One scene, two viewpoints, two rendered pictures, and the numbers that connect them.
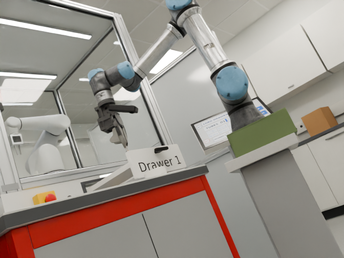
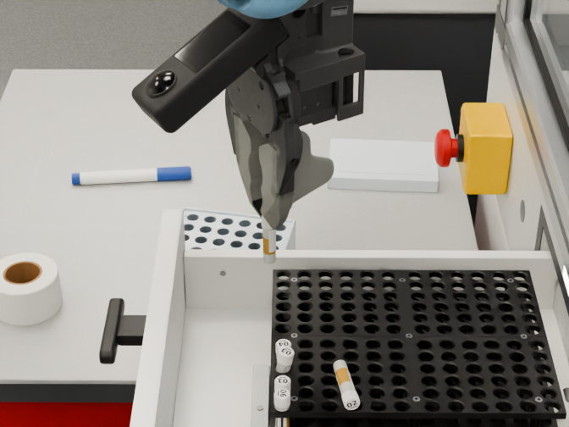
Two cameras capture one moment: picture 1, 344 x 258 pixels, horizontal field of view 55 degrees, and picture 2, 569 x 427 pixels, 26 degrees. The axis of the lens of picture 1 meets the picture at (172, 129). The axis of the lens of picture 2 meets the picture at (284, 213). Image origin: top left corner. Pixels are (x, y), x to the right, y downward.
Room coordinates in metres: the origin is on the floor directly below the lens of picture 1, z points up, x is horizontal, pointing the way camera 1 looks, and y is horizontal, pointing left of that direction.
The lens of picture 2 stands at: (1.96, -0.29, 1.55)
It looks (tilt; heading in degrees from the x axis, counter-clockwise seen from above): 35 degrees down; 142
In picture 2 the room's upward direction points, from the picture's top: straight up
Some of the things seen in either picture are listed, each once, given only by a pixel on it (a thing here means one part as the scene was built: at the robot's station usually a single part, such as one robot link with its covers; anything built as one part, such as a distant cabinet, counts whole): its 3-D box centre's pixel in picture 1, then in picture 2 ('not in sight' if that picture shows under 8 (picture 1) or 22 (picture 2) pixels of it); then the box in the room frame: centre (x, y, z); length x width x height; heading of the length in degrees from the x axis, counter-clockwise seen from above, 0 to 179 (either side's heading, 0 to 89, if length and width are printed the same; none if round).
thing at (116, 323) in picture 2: (159, 150); (127, 329); (1.28, 0.08, 0.91); 0.07 x 0.04 x 0.01; 142
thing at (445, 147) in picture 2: (50, 199); (449, 147); (1.20, 0.51, 0.88); 0.04 x 0.03 x 0.04; 142
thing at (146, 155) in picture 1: (157, 160); (162, 360); (1.29, 0.10, 0.87); 0.29 x 0.02 x 0.11; 142
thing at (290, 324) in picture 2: not in sight; (282, 338); (1.35, 0.18, 0.90); 0.18 x 0.02 x 0.01; 142
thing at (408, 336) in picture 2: not in sight; (406, 365); (1.42, 0.26, 0.87); 0.22 x 0.18 x 0.06; 52
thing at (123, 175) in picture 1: (127, 180); (417, 369); (1.42, 0.26, 0.86); 0.40 x 0.26 x 0.06; 52
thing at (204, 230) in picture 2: not in sight; (229, 250); (1.10, 0.30, 0.78); 0.12 x 0.08 x 0.04; 41
